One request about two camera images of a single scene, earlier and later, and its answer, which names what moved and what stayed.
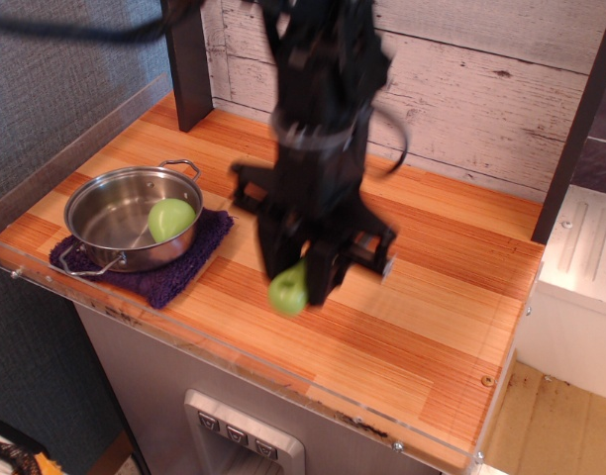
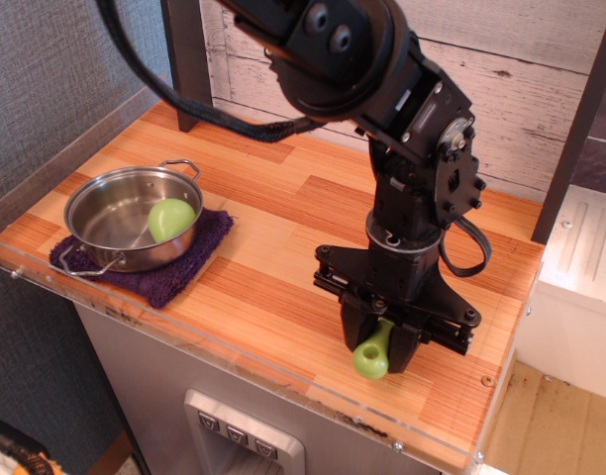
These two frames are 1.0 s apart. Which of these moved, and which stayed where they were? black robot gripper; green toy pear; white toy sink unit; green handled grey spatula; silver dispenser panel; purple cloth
Moved: black robot gripper; green handled grey spatula
Stayed: silver dispenser panel; white toy sink unit; green toy pear; purple cloth
